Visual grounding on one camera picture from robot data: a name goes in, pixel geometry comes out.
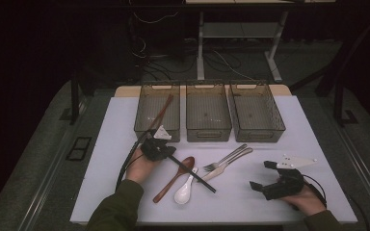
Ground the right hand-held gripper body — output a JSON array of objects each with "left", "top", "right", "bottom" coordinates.
[{"left": 263, "top": 154, "right": 319, "bottom": 201}]

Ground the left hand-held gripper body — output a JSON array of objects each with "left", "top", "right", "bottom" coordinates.
[{"left": 140, "top": 124, "right": 172, "bottom": 162}]

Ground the brown wooden spoon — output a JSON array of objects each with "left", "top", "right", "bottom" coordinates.
[{"left": 152, "top": 156, "right": 196, "bottom": 204}]

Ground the black chopstick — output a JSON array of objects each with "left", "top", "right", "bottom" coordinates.
[
  {"left": 168, "top": 155, "right": 216, "bottom": 194},
  {"left": 168, "top": 154, "right": 217, "bottom": 193}
]

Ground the smoky clear plastic bin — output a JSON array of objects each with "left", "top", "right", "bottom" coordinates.
[
  {"left": 185, "top": 80, "right": 233, "bottom": 142},
  {"left": 227, "top": 80, "right": 287, "bottom": 143},
  {"left": 133, "top": 81, "right": 181, "bottom": 142}
]

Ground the brown wooden chopstick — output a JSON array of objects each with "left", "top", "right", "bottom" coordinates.
[
  {"left": 147, "top": 93, "right": 174, "bottom": 133},
  {"left": 146, "top": 94, "right": 173, "bottom": 133}
]

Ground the white ceramic spoon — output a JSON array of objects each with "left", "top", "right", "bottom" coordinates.
[{"left": 173, "top": 167, "right": 199, "bottom": 205}]

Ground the steel fork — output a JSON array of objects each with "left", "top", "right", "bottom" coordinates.
[{"left": 202, "top": 143, "right": 249, "bottom": 172}]

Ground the steel knife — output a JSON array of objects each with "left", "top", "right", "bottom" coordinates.
[{"left": 195, "top": 147, "right": 254, "bottom": 184}]

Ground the person's right hand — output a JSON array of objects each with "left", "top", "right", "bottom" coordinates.
[{"left": 278, "top": 184, "right": 328, "bottom": 217}]

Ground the person's left hand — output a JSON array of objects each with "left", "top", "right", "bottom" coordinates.
[{"left": 124, "top": 145, "right": 158, "bottom": 186}]

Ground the white table cover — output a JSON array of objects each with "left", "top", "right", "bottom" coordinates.
[{"left": 69, "top": 95, "right": 358, "bottom": 224}]

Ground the black metal stand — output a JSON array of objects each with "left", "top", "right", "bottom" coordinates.
[{"left": 288, "top": 13, "right": 370, "bottom": 128}]

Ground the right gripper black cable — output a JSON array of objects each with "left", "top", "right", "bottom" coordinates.
[{"left": 302, "top": 173, "right": 329, "bottom": 208}]

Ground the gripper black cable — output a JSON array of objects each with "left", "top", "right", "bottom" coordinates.
[
  {"left": 115, "top": 129, "right": 157, "bottom": 192},
  {"left": 302, "top": 173, "right": 329, "bottom": 208}
]

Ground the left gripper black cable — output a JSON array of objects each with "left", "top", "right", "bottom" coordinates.
[{"left": 115, "top": 129, "right": 157, "bottom": 192}]

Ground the metal floor rail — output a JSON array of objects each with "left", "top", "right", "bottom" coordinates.
[
  {"left": 18, "top": 128, "right": 80, "bottom": 231},
  {"left": 333, "top": 126, "right": 370, "bottom": 225}
]

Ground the black floor cable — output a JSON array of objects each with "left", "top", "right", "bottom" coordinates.
[{"left": 131, "top": 35, "right": 200, "bottom": 83}]

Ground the white floor cable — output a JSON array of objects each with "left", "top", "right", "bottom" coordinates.
[{"left": 211, "top": 49, "right": 254, "bottom": 81}]

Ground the white desk frame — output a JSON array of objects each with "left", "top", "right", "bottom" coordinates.
[{"left": 185, "top": 0, "right": 336, "bottom": 84}]

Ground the white hanging cable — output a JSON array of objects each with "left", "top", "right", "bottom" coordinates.
[{"left": 132, "top": 9, "right": 181, "bottom": 25}]

